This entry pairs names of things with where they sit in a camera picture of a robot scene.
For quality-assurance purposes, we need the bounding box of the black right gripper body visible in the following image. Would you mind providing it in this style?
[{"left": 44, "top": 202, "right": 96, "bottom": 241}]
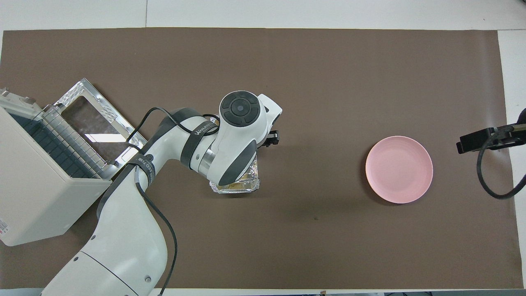
[{"left": 493, "top": 123, "right": 526, "bottom": 147}]

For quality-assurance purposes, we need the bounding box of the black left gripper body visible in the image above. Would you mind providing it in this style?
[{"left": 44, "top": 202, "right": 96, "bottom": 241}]
[{"left": 259, "top": 130, "right": 280, "bottom": 148}]

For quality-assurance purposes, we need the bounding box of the aluminium foil tray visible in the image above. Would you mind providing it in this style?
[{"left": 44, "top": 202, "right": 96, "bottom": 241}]
[{"left": 209, "top": 154, "right": 261, "bottom": 194}]

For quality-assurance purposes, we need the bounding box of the glass oven door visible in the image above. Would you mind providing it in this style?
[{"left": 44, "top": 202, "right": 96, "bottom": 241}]
[{"left": 53, "top": 78, "right": 149, "bottom": 180}]

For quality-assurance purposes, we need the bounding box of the cream white toaster oven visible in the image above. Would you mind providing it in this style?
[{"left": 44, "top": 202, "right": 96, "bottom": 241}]
[{"left": 0, "top": 87, "right": 112, "bottom": 247}]

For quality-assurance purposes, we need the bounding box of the pink round plate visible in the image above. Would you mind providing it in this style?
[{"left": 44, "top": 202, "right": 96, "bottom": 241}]
[{"left": 365, "top": 136, "right": 434, "bottom": 204}]

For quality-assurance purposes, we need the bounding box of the brown paper table mat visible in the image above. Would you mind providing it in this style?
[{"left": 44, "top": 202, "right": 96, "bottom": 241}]
[{"left": 0, "top": 28, "right": 524, "bottom": 289}]

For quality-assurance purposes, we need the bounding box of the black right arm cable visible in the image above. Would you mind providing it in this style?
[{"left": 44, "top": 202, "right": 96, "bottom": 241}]
[{"left": 476, "top": 136, "right": 526, "bottom": 200}]

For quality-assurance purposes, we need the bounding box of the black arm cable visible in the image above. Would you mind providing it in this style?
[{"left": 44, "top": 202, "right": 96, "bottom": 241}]
[
  {"left": 125, "top": 107, "right": 221, "bottom": 296},
  {"left": 476, "top": 136, "right": 526, "bottom": 200}
]

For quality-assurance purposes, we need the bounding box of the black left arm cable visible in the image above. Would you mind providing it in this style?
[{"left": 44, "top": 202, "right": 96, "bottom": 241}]
[{"left": 125, "top": 107, "right": 221, "bottom": 296}]

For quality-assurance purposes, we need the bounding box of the oven wire rack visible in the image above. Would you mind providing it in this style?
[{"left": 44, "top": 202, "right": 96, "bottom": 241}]
[{"left": 8, "top": 106, "right": 104, "bottom": 180}]

